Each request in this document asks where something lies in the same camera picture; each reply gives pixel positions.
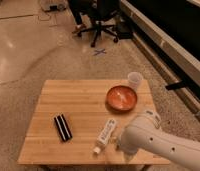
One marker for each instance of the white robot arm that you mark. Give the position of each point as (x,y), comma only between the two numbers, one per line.
(144,132)

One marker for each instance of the orange bowl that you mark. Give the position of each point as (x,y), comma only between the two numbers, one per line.
(121,98)

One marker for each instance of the clear plastic cup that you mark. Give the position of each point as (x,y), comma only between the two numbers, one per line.
(134,80)

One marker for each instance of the wooden table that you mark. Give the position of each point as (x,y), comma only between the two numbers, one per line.
(82,102)

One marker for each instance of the black striped box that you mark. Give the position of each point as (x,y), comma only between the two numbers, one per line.
(63,128)

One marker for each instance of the seated person legs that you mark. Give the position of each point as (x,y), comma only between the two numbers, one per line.
(77,7)

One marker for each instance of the black office chair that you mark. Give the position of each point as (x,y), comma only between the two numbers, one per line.
(103,11)

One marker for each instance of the grey device on floor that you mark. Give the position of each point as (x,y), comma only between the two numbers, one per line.
(52,5)

